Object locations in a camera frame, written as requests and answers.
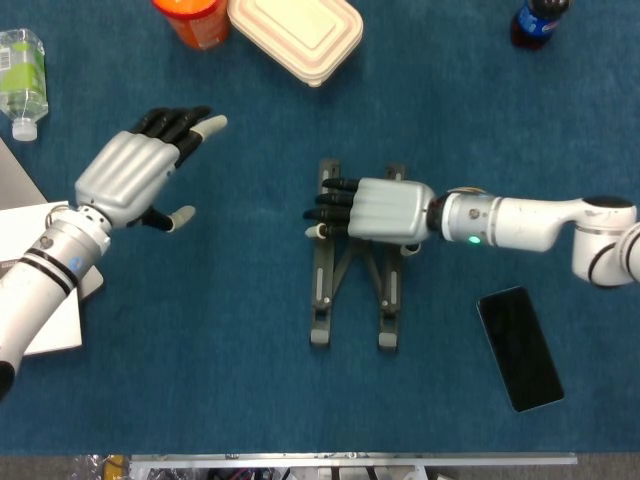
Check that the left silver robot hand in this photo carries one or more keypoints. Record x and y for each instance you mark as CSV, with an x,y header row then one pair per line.
x,y
125,175

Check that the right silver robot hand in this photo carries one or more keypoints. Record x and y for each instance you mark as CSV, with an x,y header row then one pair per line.
x,y
390,210

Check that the black folding laptop stand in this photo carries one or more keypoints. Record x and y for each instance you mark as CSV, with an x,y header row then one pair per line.
x,y
322,280

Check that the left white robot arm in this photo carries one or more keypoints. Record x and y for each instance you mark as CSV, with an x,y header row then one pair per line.
x,y
40,280

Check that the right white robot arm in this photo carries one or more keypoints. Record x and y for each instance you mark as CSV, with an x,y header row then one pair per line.
x,y
525,220

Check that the grey laptop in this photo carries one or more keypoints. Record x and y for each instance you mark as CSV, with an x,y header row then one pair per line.
x,y
15,175

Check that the white product box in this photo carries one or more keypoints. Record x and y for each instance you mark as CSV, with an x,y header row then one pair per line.
x,y
20,235

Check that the clear water bottle green label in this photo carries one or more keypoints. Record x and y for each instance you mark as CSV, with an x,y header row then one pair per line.
x,y
22,80

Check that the orange snack canister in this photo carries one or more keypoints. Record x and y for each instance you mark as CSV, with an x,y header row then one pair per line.
x,y
195,25

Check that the black smartphone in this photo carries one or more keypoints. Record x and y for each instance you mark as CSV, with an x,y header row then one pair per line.
x,y
520,350

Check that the cream lidded food container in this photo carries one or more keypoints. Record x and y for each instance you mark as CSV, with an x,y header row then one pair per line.
x,y
295,30

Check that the blue felt table cloth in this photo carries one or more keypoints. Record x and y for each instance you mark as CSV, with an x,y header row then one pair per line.
x,y
200,375

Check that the cola bottle blue label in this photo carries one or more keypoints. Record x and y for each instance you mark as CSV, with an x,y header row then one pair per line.
x,y
532,25

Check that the yellow object under table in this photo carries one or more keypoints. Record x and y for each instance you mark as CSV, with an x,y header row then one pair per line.
x,y
114,467

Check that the long thin metal rod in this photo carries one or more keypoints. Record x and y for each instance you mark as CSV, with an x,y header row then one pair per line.
x,y
350,459

